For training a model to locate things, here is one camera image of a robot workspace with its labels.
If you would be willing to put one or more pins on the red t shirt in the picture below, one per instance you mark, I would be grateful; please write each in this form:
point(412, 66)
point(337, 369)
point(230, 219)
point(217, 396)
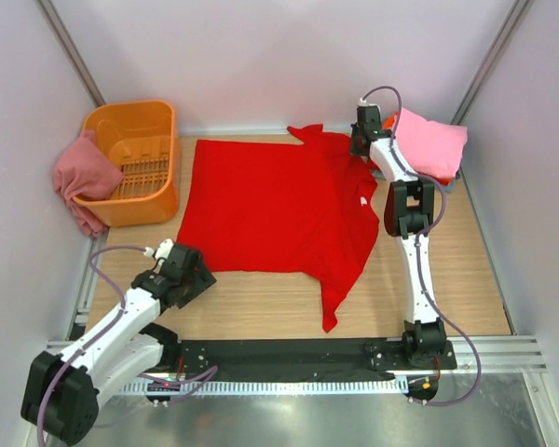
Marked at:
point(284, 208)
point(444, 181)

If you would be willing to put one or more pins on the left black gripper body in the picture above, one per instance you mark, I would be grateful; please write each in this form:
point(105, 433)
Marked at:
point(197, 276)

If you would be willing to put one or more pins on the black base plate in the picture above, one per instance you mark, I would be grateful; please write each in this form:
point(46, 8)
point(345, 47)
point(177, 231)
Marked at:
point(373, 354)

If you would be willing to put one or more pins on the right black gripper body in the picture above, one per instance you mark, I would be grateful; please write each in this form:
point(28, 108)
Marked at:
point(359, 141)

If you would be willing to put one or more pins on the folded pink t shirt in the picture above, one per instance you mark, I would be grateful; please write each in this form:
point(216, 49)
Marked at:
point(433, 146)

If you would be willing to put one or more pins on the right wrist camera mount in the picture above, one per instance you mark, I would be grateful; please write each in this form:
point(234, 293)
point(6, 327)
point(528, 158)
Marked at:
point(366, 103)

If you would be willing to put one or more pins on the white slotted cable duct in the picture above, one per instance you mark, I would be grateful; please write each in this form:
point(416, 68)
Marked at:
point(147, 388)

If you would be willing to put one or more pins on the folded grey t shirt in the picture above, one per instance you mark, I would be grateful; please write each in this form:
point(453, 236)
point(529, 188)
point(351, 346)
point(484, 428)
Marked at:
point(448, 189)

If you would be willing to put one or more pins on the orange plastic basket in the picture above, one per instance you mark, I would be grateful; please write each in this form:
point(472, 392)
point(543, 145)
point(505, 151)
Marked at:
point(139, 138)

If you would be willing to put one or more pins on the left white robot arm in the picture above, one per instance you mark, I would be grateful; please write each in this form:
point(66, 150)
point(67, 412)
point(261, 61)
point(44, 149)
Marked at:
point(65, 391)

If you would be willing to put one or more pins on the dusty pink t shirt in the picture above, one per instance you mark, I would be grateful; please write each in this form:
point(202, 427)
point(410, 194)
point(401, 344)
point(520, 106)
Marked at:
point(83, 170)

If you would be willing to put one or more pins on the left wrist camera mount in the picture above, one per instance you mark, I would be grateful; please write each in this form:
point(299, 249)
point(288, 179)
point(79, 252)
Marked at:
point(161, 252)

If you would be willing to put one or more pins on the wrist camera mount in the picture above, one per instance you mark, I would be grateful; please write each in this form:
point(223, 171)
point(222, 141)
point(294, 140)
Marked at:
point(161, 252)
point(366, 103)

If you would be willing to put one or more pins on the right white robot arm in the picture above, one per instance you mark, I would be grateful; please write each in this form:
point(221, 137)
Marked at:
point(408, 218)

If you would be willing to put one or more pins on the folded red t shirt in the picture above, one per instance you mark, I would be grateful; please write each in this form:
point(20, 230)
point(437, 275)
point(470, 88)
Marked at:
point(444, 181)

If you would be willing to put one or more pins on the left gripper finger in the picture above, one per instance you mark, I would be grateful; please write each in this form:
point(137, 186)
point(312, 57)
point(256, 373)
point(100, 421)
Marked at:
point(186, 293)
point(202, 274)

